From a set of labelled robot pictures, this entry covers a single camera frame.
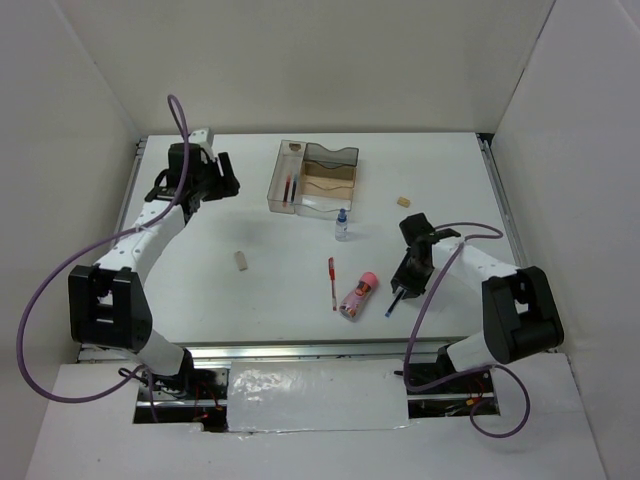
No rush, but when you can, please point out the red pen clear cap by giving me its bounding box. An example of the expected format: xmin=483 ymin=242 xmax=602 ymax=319
xmin=282 ymin=173 xmax=292 ymax=208

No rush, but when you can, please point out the dark blue pen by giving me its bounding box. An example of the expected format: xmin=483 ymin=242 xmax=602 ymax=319
xmin=385 ymin=294 xmax=402 ymax=318

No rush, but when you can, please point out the small blue capped bottle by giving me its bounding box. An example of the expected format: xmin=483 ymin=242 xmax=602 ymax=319
xmin=335 ymin=209 xmax=348 ymax=241

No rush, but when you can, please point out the white eraser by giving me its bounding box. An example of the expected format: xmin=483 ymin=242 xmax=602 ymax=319
xmin=234 ymin=251 xmax=248 ymax=271

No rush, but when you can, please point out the red gel pen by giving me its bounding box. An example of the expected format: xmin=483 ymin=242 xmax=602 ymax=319
xmin=328 ymin=257 xmax=337 ymax=312

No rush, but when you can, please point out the pink capped crayon bottle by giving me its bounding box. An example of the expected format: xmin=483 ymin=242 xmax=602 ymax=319
xmin=338 ymin=272 xmax=378 ymax=321

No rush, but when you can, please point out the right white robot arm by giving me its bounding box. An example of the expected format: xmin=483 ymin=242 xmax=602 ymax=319
xmin=390 ymin=213 xmax=565 ymax=392

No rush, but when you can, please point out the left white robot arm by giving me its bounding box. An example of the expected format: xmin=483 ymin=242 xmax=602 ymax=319
xmin=68 ymin=143 xmax=240 ymax=399

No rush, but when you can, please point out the clear plastic desk organizer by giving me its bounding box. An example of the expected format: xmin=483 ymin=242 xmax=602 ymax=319
xmin=267 ymin=140 xmax=359 ymax=220

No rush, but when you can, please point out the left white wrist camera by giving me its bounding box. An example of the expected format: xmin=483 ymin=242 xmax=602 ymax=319
xmin=188 ymin=128 xmax=214 ymax=152

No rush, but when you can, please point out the aluminium frame rail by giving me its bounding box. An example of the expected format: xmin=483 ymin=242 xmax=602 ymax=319
xmin=477 ymin=132 xmax=556 ymax=354

